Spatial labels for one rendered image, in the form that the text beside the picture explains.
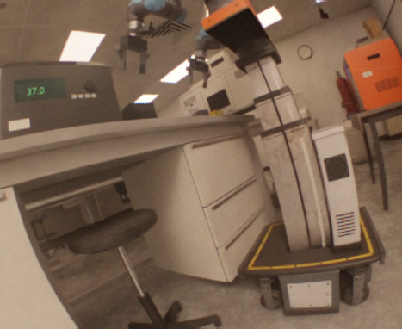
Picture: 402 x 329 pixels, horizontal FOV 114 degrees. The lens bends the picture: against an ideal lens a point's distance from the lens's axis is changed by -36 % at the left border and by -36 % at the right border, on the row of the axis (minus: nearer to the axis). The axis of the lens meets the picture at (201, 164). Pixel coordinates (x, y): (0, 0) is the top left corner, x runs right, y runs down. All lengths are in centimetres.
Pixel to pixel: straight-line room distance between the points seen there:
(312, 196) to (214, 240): 41
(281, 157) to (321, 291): 51
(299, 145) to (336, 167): 15
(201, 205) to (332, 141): 52
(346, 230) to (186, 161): 63
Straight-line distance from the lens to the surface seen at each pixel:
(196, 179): 76
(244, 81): 175
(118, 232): 59
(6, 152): 48
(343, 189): 68
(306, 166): 72
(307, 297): 82
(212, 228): 80
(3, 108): 61
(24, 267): 52
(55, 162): 53
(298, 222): 79
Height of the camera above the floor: 73
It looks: 1 degrees down
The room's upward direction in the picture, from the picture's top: 18 degrees counter-clockwise
